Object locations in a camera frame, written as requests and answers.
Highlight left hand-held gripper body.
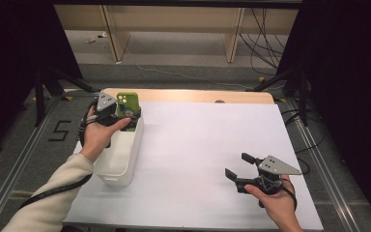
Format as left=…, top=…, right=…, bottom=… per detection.
left=93, top=91, right=142, bottom=132

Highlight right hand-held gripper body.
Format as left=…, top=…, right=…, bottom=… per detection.
left=235, top=155, right=302, bottom=209

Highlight green cartoon phone case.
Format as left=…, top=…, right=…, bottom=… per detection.
left=115, top=92, right=142, bottom=131

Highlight white plastic storage box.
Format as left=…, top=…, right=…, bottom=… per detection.
left=93, top=105, right=145, bottom=187

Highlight person's right hand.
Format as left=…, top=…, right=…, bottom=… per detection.
left=243, top=174, right=300, bottom=227

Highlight person's left hand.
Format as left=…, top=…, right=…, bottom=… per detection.
left=79, top=105, right=132, bottom=162

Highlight black tripod stand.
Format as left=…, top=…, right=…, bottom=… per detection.
left=33, top=64, right=101, bottom=128
left=246, top=64, right=311, bottom=128

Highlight wooden desk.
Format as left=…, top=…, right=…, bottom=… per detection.
left=52, top=0, right=303, bottom=64

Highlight black curtain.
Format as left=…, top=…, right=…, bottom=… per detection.
left=0, top=0, right=84, bottom=158
left=275, top=0, right=371, bottom=221

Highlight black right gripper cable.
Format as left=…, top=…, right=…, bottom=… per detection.
left=281, top=178, right=299, bottom=211

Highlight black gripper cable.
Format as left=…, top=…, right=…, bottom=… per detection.
left=281, top=178, right=299, bottom=211
left=18, top=98, right=102, bottom=211

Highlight metal floor rail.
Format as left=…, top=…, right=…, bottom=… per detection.
left=0, top=96, right=63, bottom=232
left=285, top=97, right=362, bottom=232

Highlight black floor cable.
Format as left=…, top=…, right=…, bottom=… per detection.
left=282, top=107, right=328, bottom=175

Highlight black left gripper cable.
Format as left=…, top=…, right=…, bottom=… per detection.
left=18, top=98, right=102, bottom=211

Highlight black cable bundle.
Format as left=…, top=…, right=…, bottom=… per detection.
left=240, top=8, right=287, bottom=76

